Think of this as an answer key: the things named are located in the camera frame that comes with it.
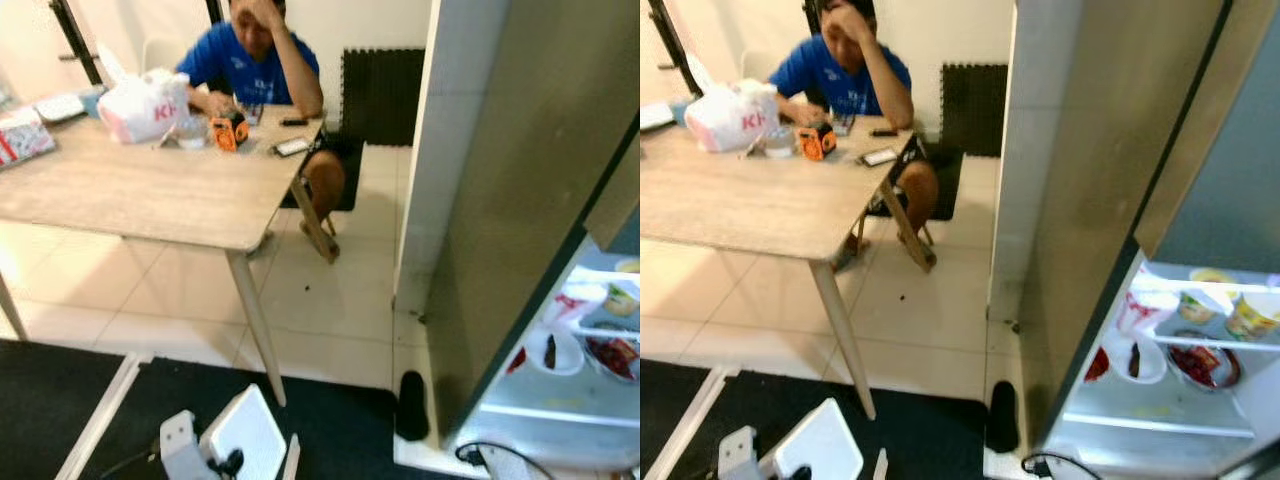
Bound glass fridge shelf white trim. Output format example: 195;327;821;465
560;262;641;286
1060;410;1256;441
1150;328;1280;353
572;318;641;343
478;400;641;431
1135;270;1280;298

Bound dark grey fridge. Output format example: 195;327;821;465
1018;0;1280;480
425;0;641;476

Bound dark grey floor mat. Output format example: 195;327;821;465
85;355;471;480
0;340;126;480
640;358;713;480
680;368;1041;480

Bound red snack packets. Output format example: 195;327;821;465
1172;347;1229;386
588;338;639;376

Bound steel bowl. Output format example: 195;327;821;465
582;332;641;387
1167;343;1244;393

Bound beige green food cup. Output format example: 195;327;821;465
603;283;641;319
1178;292;1216;326

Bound white bowl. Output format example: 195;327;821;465
1105;335;1168;386
525;330;586;378

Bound light wooden dining table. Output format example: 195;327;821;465
640;118;941;421
0;103;346;407

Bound white plastic bag red print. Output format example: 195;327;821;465
1113;290;1181;338
543;283;608;331

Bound clear plastic cup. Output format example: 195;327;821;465
172;115;209;151
760;128;798;161

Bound orange black device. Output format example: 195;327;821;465
208;110;251;153
795;122;838;163

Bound white plastic bag red letters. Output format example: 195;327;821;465
97;68;191;144
683;78;781;154

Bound clear storage bin white lid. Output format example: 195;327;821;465
640;100;678;133
35;92;86;124

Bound red white striped box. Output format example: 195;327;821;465
0;105;56;168

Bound person in blue shirt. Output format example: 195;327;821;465
178;0;351;236
768;0;943;273

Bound black foam puzzle mat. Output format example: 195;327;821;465
340;47;426;148
940;63;1009;158

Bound yellow green instant noodle cup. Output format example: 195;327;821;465
1225;295;1280;344

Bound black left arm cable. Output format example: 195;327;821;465
98;448;166;480

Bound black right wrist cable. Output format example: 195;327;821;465
1020;452;1101;480
455;440;556;480

